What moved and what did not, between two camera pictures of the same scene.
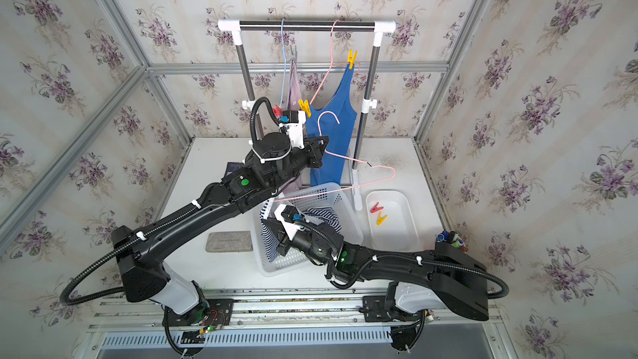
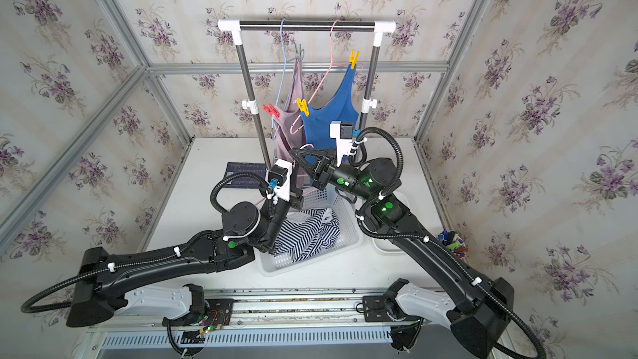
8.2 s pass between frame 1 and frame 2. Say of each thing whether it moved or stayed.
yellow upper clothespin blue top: stayed
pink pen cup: stayed
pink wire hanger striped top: moved
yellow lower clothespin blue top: stayed
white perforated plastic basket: stayed
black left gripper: moved
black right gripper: moved
